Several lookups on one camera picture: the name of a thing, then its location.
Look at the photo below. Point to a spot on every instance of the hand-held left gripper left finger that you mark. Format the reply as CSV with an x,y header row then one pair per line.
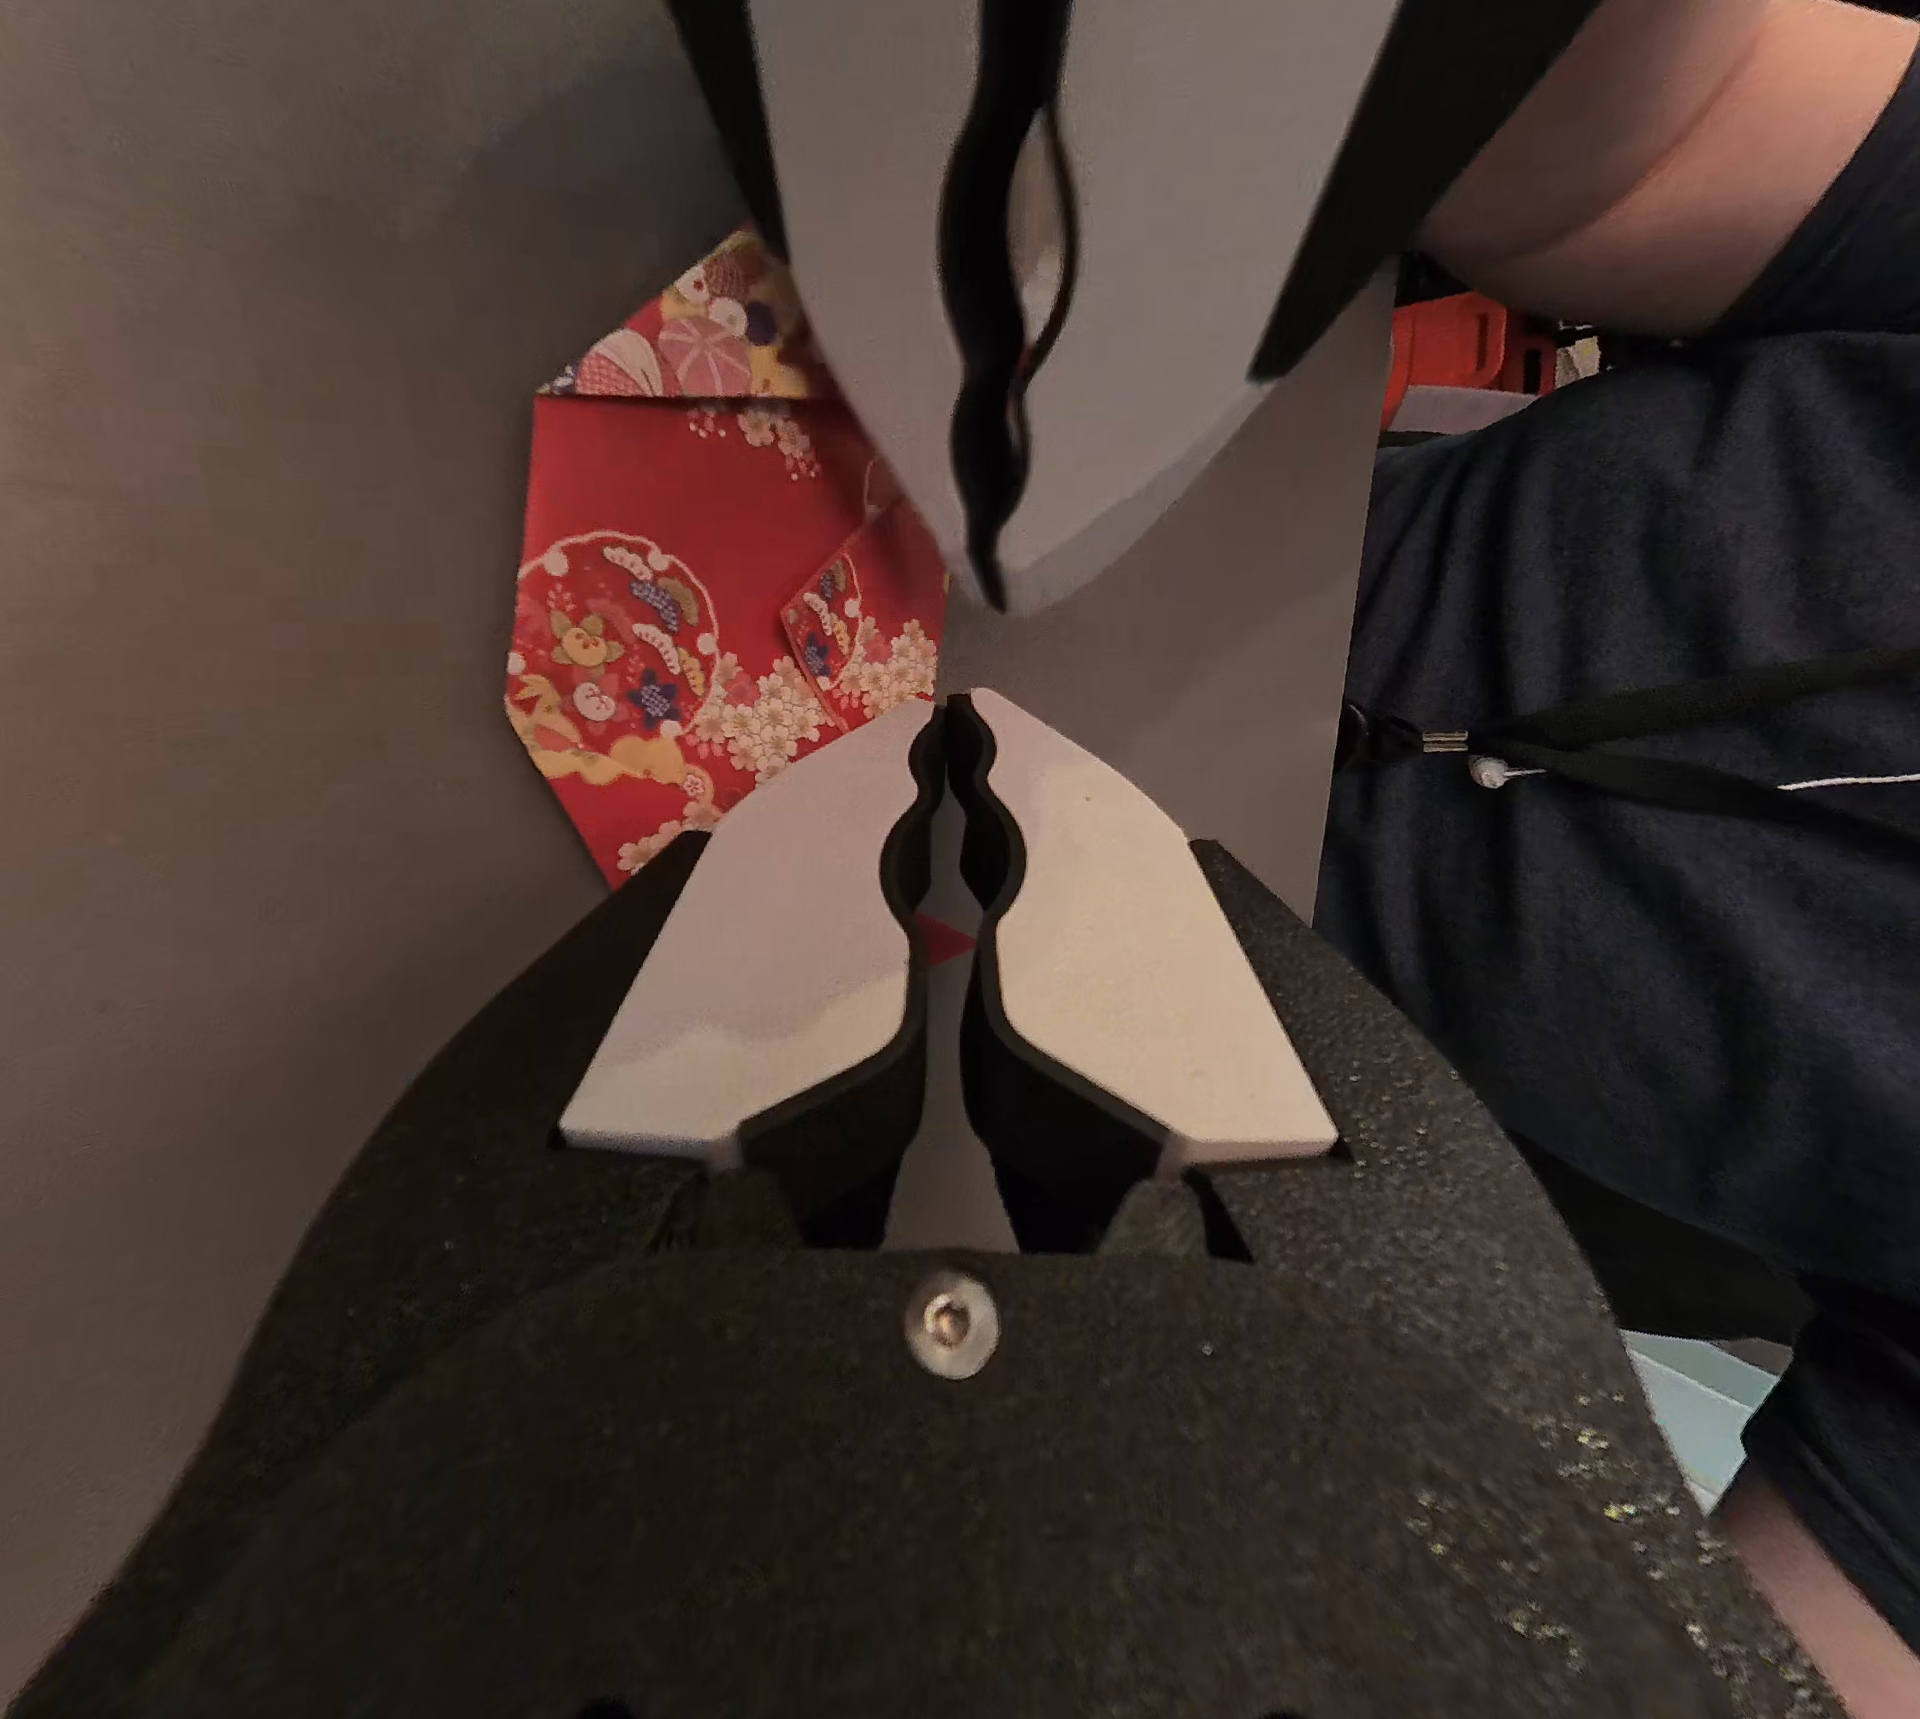
x,y
749,970

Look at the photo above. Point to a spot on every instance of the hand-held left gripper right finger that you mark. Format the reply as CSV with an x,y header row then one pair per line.
x,y
1140,999

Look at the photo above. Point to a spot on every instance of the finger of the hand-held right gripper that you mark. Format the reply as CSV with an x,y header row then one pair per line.
x,y
1202,176
853,176

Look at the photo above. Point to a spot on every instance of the red floral origami paper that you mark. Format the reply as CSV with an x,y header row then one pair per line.
x,y
671,477

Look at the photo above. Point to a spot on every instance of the person's left forearm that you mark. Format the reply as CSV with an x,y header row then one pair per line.
x,y
1859,1644

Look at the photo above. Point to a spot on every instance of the person's right forearm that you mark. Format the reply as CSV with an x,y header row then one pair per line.
x,y
1676,159

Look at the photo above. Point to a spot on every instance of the orange object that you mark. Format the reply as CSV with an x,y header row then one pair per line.
x,y
1448,354

